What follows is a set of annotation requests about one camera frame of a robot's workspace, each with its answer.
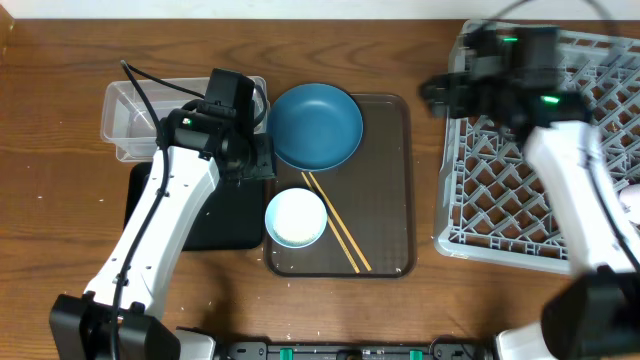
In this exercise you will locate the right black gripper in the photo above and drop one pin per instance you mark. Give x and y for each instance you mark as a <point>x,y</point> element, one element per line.
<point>440,85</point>

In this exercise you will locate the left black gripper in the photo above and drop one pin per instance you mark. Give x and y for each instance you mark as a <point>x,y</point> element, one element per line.
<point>264,167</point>

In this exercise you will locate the dark blue plate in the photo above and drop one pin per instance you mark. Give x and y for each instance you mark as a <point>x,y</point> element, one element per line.
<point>315,126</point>

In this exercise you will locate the pink-tinted white cup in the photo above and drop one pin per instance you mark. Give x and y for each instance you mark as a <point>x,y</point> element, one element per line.
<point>629,198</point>

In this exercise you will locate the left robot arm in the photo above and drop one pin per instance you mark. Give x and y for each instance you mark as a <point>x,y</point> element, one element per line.
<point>119,314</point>

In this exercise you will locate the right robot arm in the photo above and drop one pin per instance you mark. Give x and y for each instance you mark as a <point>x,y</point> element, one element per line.
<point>597,315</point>

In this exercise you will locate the grey dishwasher rack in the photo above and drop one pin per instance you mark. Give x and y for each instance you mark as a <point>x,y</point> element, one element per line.
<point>492,207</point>

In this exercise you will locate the black plastic tray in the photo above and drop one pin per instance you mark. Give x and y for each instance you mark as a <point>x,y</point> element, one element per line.
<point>201,213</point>

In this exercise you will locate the right wooden chopstick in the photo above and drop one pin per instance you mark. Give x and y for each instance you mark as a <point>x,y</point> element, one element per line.
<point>342,225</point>

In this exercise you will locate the light blue bowl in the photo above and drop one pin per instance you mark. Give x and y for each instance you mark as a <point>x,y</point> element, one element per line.
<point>295,218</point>

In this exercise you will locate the clear plastic bin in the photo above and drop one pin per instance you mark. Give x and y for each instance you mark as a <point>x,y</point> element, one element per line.
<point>126,122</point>

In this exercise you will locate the brown serving tray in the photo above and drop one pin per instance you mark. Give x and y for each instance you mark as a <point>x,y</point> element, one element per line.
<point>373,193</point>

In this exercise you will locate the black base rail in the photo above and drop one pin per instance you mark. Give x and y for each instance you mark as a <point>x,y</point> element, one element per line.
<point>439,349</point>

